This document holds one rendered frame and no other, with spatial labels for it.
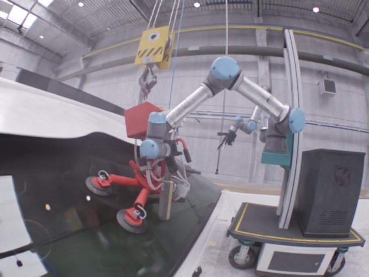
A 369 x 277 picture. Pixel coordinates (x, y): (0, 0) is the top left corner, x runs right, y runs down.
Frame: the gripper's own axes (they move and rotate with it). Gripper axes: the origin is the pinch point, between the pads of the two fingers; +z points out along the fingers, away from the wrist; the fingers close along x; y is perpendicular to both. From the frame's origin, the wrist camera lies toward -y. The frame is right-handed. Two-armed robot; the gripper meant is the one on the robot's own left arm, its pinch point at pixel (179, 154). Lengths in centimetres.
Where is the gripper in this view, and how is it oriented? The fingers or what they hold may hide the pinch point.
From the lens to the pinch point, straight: 97.5
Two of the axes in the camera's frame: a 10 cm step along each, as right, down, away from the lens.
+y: -1.6, -9.7, 1.6
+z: 3.3, 1.0, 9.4
